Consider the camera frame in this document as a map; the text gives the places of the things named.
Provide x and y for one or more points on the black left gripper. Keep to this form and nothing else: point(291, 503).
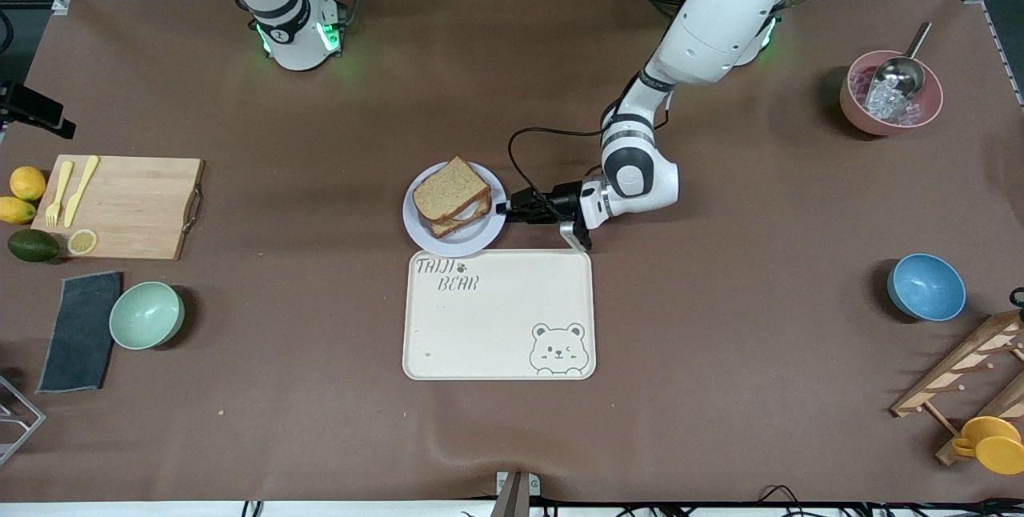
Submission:
point(562, 199)

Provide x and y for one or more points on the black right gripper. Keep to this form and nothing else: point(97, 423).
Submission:
point(34, 106)

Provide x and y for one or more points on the lavender round plate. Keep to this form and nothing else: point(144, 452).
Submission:
point(460, 247)

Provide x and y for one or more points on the plain brown bread slice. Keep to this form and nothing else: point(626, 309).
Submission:
point(450, 189)

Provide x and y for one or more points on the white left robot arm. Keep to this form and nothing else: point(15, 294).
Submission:
point(720, 21)

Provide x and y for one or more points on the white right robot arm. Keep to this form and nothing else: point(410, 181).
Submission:
point(292, 29)

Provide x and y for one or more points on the fried egg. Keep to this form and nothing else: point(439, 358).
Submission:
point(470, 211)

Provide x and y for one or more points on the yellow lemon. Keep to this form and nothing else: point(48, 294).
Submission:
point(16, 210)
point(28, 182)

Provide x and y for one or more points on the bread slice under egg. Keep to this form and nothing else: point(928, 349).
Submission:
point(456, 228)

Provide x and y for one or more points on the yellow plastic fork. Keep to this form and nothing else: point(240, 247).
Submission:
point(58, 193)

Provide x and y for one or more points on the yellow plastic knife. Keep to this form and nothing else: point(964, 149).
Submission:
point(80, 190)

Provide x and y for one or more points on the cream bear print tray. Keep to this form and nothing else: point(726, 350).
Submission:
point(496, 317)

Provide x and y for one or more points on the wooden cutting board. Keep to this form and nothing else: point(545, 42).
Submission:
point(136, 197)

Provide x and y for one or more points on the lemon half slice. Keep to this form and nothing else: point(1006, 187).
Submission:
point(82, 242)

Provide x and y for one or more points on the dark green avocado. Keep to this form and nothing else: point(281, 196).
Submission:
point(34, 246)

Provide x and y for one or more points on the grey folded cloth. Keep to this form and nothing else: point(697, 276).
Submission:
point(80, 333)

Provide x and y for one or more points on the mint green bowl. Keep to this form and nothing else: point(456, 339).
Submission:
point(146, 315)

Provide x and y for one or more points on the pink bowl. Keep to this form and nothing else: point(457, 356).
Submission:
point(856, 113)

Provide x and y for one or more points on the clear ice cubes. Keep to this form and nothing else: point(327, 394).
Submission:
point(888, 105)

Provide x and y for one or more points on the metal scoop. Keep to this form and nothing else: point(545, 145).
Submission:
point(900, 73)

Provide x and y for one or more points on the blue bowl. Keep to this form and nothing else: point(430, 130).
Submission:
point(926, 287)

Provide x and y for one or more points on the wooden drying rack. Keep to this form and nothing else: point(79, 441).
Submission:
point(960, 365)

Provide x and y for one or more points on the yellow cup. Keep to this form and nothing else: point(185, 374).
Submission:
point(996, 445)

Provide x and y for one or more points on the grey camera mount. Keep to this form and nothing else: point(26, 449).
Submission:
point(516, 493)

